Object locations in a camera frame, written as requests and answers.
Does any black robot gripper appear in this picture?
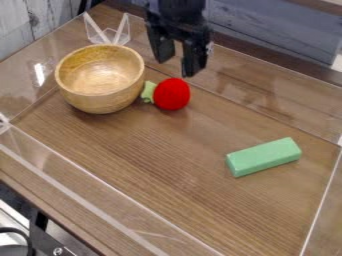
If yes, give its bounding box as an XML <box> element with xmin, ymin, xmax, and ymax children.
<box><xmin>145</xmin><ymin>0</ymin><xmax>212</xmax><ymax>77</ymax></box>

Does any green rectangular block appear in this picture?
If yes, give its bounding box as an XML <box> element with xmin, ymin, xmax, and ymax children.
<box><xmin>226</xmin><ymin>137</ymin><xmax>303</xmax><ymax>177</ymax></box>

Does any light wooden bowl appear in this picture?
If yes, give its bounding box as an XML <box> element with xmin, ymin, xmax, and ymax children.
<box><xmin>55</xmin><ymin>44</ymin><xmax>146</xmax><ymax>114</ymax></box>

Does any red knitted strawberry toy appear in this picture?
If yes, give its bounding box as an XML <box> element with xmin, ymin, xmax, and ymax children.
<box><xmin>141</xmin><ymin>78</ymin><xmax>192</xmax><ymax>111</ymax></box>

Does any clear acrylic corner bracket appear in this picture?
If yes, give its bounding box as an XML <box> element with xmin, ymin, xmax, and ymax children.
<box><xmin>83</xmin><ymin>13</ymin><xmax>132</xmax><ymax>45</ymax></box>

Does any black table frame bracket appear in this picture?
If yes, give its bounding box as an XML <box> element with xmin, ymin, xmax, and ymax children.
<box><xmin>30</xmin><ymin>211</ymin><xmax>89</xmax><ymax>256</ymax></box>

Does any black cable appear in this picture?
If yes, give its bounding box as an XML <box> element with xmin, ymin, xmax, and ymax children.
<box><xmin>0</xmin><ymin>227</ymin><xmax>35</xmax><ymax>256</ymax></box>

